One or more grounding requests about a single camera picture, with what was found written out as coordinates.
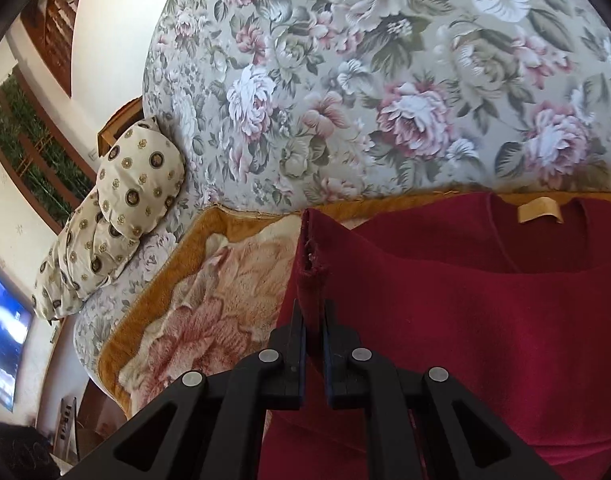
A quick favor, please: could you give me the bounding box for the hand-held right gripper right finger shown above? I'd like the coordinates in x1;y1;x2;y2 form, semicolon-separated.
321;299;561;480

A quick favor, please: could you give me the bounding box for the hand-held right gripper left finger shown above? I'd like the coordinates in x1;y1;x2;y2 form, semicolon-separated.
83;299;307;480

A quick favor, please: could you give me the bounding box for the dark red sweater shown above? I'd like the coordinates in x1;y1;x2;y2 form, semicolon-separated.
258;192;611;480

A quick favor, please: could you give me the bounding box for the floral fleece blanket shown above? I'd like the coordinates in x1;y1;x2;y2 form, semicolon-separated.
98;187;611;418

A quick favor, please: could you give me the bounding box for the cream medallion print pillow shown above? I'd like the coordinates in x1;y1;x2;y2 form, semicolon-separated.
32;192;141;321
96;116;186;238

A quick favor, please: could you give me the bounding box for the wooden chair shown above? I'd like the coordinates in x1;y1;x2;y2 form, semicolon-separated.
96;97;145;158

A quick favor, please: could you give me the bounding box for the flat screen television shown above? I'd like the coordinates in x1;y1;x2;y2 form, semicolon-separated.
0;260;34;408

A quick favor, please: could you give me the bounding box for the floral patterned sofa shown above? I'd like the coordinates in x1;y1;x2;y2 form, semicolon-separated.
73;0;611;376

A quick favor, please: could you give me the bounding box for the green plant partition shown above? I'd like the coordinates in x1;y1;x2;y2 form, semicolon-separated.
0;72;94;221

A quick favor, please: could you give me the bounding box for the wooden lattice wall panel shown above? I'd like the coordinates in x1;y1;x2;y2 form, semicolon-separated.
20;0;84;98

